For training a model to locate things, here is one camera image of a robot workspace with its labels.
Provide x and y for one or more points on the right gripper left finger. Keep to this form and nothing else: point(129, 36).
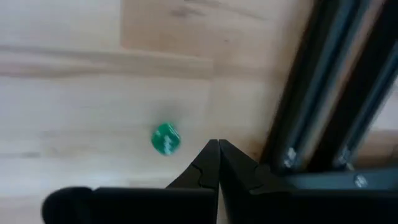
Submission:
point(155, 205)

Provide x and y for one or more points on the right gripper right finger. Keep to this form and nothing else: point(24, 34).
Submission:
point(280, 208)

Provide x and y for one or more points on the black aluminium table frame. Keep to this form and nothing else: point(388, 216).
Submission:
point(311, 93)

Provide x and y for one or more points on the small green die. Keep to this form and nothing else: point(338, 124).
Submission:
point(165, 140)

